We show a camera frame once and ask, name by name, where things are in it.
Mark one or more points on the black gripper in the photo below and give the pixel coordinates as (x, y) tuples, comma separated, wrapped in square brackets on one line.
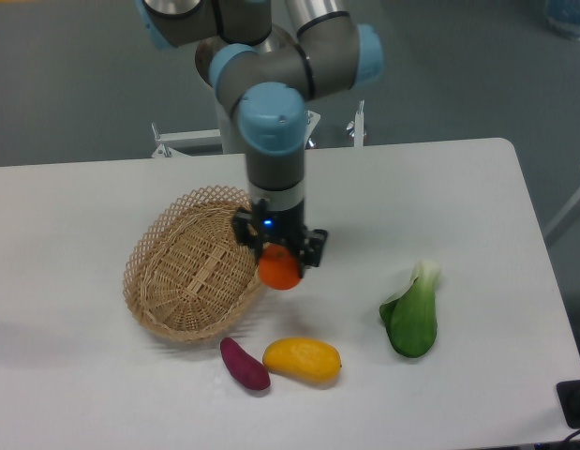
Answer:
[(257, 227)]

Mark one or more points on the orange fruit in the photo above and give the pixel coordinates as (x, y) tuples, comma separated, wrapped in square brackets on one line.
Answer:
[(278, 269)]

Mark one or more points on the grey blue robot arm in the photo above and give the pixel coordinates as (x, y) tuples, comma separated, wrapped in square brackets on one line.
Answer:
[(264, 94)]

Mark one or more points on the woven wicker basket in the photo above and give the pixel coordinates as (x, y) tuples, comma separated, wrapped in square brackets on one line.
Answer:
[(188, 279)]

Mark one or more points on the yellow mango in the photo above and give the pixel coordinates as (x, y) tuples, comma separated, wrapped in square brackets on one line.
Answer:
[(303, 358)]

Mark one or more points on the purple sweet potato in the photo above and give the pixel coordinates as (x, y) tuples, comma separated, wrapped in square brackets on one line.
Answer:
[(244, 368)]

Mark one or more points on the green bok choy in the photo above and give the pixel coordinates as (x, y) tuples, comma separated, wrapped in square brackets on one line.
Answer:
[(409, 316)]

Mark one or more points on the black device at table corner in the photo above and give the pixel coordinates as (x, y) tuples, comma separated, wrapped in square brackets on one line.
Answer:
[(569, 399)]

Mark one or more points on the blue bag in background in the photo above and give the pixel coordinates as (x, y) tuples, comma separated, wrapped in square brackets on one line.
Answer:
[(563, 16)]

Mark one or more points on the white frame at right edge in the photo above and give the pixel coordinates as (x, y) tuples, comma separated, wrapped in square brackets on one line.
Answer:
[(562, 220)]

